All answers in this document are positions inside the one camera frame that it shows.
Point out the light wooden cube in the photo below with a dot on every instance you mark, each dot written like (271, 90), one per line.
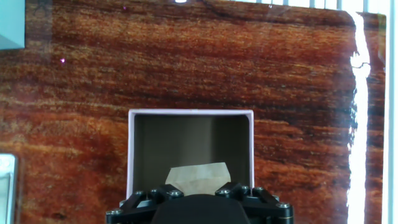
(199, 179)

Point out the pink cardboard box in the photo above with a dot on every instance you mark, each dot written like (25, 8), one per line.
(186, 140)

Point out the silver digital scale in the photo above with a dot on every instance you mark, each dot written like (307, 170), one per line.
(7, 186)

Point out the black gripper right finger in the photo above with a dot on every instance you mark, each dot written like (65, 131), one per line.
(267, 208)

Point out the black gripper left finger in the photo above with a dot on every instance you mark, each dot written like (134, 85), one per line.
(133, 208)

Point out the deep light blue box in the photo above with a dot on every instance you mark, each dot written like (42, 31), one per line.
(12, 21)

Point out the glossy wood-grain mat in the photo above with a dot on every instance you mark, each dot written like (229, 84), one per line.
(280, 93)

